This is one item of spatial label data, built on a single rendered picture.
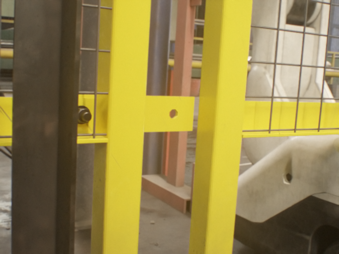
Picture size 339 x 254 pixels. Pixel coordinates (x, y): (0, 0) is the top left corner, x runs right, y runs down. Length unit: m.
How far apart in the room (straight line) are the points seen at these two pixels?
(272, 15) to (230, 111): 0.69
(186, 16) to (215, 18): 0.98
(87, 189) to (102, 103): 0.83
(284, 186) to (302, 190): 0.05
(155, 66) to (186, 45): 0.24
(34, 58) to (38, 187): 0.10
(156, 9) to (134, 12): 1.26
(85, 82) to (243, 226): 0.59
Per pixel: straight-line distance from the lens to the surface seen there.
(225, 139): 0.66
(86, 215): 1.42
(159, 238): 1.34
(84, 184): 1.39
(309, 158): 0.97
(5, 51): 3.79
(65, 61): 0.37
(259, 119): 0.75
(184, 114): 0.67
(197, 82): 7.53
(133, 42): 0.57
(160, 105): 0.65
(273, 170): 1.05
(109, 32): 0.57
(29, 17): 0.37
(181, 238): 1.34
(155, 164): 1.88
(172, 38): 2.02
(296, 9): 1.37
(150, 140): 1.85
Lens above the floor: 0.49
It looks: 8 degrees down
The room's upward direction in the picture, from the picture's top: 3 degrees clockwise
